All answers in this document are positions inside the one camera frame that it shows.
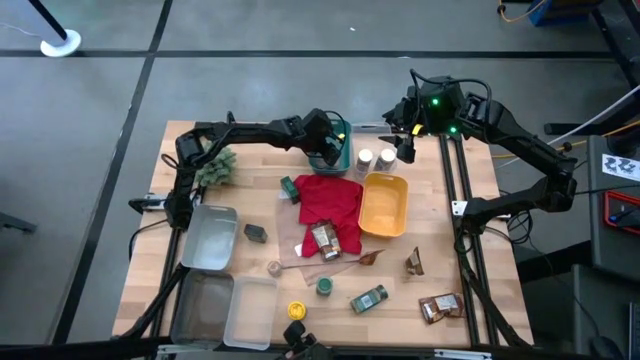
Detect teal plastic bin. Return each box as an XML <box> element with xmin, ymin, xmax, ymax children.
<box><xmin>307</xmin><ymin>118</ymin><xmax>354</xmax><ymax>177</ymax></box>

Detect grey stand foot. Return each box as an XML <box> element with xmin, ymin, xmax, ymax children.
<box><xmin>0</xmin><ymin>212</ymin><xmax>39</xmax><ymax>235</ymax></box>

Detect small brown spice pouch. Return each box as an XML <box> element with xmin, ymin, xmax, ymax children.
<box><xmin>404</xmin><ymin>246</ymin><xmax>426</xmax><ymax>277</ymax></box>

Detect black aluminium table frame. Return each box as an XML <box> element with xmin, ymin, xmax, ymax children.
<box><xmin>112</xmin><ymin>110</ymin><xmax>534</xmax><ymax>360</ymax></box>

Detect dark grey plastic bin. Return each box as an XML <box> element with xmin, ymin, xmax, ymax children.
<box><xmin>169</xmin><ymin>269</ymin><xmax>235</xmax><ymax>349</ymax></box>

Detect black stand legs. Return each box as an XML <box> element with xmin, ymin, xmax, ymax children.
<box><xmin>544</xmin><ymin>0</ymin><xmax>640</xmax><ymax>136</ymax></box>

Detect red-framed device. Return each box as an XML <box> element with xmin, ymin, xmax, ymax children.
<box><xmin>603</xmin><ymin>189</ymin><xmax>640</xmax><ymax>231</ymax></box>

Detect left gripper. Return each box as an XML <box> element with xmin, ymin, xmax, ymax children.
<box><xmin>302</xmin><ymin>107</ymin><xmax>347</xmax><ymax>168</ymax></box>

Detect brown pouch with white label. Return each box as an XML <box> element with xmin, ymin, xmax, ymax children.
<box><xmin>309</xmin><ymin>221</ymin><xmax>344</xmax><ymax>263</ymax></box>

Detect brown pouch with orange picture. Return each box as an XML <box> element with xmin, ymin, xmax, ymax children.
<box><xmin>357</xmin><ymin>248</ymin><xmax>386</xmax><ymax>267</ymax></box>

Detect blue box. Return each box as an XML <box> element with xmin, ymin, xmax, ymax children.
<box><xmin>528</xmin><ymin>0</ymin><xmax>601</xmax><ymax>27</ymax></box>

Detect large clear plastic bin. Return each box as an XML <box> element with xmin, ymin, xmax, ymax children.
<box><xmin>223</xmin><ymin>275</ymin><xmax>279</xmax><ymax>351</ymax></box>

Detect clear pouch of brown spice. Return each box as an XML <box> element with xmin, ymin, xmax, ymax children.
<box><xmin>418</xmin><ymin>292</ymin><xmax>466</xmax><ymax>325</ymax></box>

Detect silver aluminium extrusion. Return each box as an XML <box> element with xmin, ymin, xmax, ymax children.
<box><xmin>434</xmin><ymin>348</ymin><xmax>494</xmax><ymax>360</ymax></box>

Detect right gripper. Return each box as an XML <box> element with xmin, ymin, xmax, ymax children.
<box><xmin>377</xmin><ymin>94</ymin><xmax>427</xmax><ymax>165</ymax></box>

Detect white round post base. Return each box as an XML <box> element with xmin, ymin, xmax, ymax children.
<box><xmin>39</xmin><ymin>28</ymin><xmax>83</xmax><ymax>59</ymax></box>

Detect black computer mouse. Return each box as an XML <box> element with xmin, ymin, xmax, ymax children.
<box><xmin>592</xmin><ymin>335</ymin><xmax>624</xmax><ymax>360</ymax></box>

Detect black cable bundle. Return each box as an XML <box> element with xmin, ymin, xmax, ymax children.
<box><xmin>504</xmin><ymin>209</ymin><xmax>536</xmax><ymax>246</ymax></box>

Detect yellow plastic bin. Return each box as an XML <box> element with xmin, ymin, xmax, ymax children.
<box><xmin>358</xmin><ymin>172</ymin><xmax>410</xmax><ymax>239</ymax></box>

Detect yellow cable with black clip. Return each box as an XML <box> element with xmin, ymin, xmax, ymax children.
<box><xmin>492</xmin><ymin>119</ymin><xmax>640</xmax><ymax>160</ymax></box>

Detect green-labelled black-lidded spice jar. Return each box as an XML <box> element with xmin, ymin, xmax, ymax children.
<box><xmin>349</xmin><ymin>284</ymin><xmax>390</xmax><ymax>315</ymax></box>

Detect white cable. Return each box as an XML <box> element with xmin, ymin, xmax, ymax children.
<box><xmin>499</xmin><ymin>84</ymin><xmax>640</xmax><ymax>169</ymax></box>

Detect small clear plastic bin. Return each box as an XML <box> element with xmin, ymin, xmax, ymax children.
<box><xmin>351</xmin><ymin>121</ymin><xmax>394</xmax><ymax>176</ymax></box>

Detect black spice tin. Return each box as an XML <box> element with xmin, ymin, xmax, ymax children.
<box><xmin>243</xmin><ymin>223</ymin><xmax>269</xmax><ymax>245</ymax></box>

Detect white-lidded spice jar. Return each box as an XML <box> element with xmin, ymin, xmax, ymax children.
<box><xmin>355</xmin><ymin>148</ymin><xmax>375</xmax><ymax>174</ymax></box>
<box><xmin>375</xmin><ymin>147</ymin><xmax>398</xmax><ymax>174</ymax></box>

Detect black device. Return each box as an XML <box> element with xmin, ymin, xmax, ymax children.
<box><xmin>283</xmin><ymin>319</ymin><xmax>321</xmax><ymax>360</ymax></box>

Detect green artificial plant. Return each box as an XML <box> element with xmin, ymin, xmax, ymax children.
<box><xmin>194</xmin><ymin>142</ymin><xmax>239</xmax><ymax>189</ymax></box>

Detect yellow floor cable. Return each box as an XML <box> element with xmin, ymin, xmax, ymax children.
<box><xmin>497</xmin><ymin>0</ymin><xmax>547</xmax><ymax>24</ymax></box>

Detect black cabinet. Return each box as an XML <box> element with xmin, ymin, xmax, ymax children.
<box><xmin>587</xmin><ymin>134</ymin><xmax>640</xmax><ymax>281</ymax></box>

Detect red cloth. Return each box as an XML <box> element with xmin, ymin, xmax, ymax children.
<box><xmin>293</xmin><ymin>174</ymin><xmax>365</xmax><ymax>259</ymax></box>

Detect black post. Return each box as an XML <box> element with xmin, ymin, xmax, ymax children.
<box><xmin>27</xmin><ymin>0</ymin><xmax>69</xmax><ymax>42</ymax></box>

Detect light grey plastic bin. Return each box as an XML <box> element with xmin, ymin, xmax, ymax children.
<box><xmin>179</xmin><ymin>203</ymin><xmax>239</xmax><ymax>273</ymax></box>

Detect small green spice tin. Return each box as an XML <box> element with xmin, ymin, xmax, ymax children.
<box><xmin>279</xmin><ymin>175</ymin><xmax>301</xmax><ymax>205</ymax></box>

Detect white marker sign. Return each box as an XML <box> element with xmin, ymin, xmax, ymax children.
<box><xmin>602</xmin><ymin>153</ymin><xmax>640</xmax><ymax>183</ymax></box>

